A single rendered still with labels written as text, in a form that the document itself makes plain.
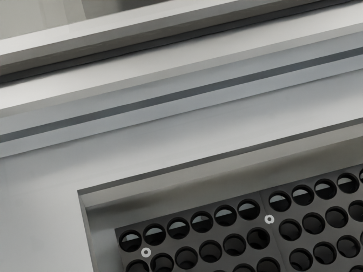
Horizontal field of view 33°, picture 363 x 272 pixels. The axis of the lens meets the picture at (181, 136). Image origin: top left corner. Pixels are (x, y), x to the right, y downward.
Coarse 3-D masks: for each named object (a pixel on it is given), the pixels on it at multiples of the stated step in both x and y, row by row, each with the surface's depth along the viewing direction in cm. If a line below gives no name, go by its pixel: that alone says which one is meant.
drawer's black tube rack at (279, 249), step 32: (320, 192) 39; (192, 224) 38; (224, 224) 38; (256, 224) 35; (288, 224) 38; (320, 224) 38; (352, 224) 35; (160, 256) 35; (192, 256) 37; (224, 256) 34; (256, 256) 34; (288, 256) 34; (320, 256) 37; (352, 256) 34
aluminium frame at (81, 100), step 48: (336, 0) 30; (96, 48) 29; (144, 48) 29; (192, 48) 29; (240, 48) 29; (288, 48) 30; (336, 48) 31; (0, 96) 29; (48, 96) 28; (96, 96) 29; (144, 96) 30; (192, 96) 31; (240, 96) 33; (0, 144) 30; (48, 144) 32
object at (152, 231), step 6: (276, 198) 41; (282, 198) 41; (246, 204) 41; (222, 210) 41; (228, 210) 41; (198, 216) 41; (204, 216) 40; (216, 216) 40; (174, 222) 40; (180, 222) 40; (192, 222) 40; (156, 228) 40; (132, 234) 40; (150, 234) 40
